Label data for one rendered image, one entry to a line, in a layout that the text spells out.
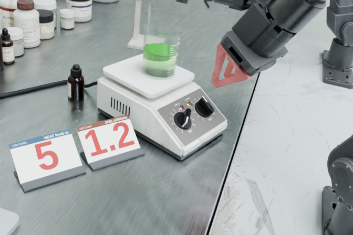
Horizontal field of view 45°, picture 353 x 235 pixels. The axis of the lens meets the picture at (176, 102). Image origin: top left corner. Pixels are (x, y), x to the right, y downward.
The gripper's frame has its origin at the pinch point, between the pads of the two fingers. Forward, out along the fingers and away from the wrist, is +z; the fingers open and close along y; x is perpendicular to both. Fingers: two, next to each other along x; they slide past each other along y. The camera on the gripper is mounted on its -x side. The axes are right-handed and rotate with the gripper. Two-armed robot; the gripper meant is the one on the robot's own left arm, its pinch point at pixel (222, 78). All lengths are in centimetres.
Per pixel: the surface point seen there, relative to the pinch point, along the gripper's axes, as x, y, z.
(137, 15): -29.9, -18.8, 23.0
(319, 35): -13, -142, 49
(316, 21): -19, -141, 45
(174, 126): 1.6, 8.0, 7.2
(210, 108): 2.2, 0.6, 5.5
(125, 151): 0.3, 14.1, 13.1
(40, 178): -2.4, 27.3, 14.8
